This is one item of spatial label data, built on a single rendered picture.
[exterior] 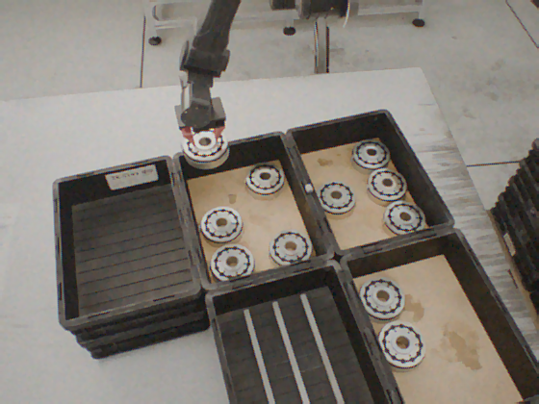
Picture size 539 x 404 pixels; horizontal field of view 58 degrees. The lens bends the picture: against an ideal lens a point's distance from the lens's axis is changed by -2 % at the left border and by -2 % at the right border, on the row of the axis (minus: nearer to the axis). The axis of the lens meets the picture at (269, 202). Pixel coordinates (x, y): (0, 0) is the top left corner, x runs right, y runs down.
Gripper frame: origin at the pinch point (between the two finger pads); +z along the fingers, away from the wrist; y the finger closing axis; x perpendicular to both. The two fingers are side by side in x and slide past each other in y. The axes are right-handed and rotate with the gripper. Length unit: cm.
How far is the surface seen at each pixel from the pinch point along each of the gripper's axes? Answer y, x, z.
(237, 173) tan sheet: 7.5, 6.0, 22.5
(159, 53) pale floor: -6, 173, 106
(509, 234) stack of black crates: 113, -5, 86
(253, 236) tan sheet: 6.8, -14.4, 22.4
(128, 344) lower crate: -29, -30, 32
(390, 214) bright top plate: 41.0, -19.4, 19.8
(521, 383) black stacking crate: 51, -65, 20
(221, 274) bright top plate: -3.2, -24.2, 19.3
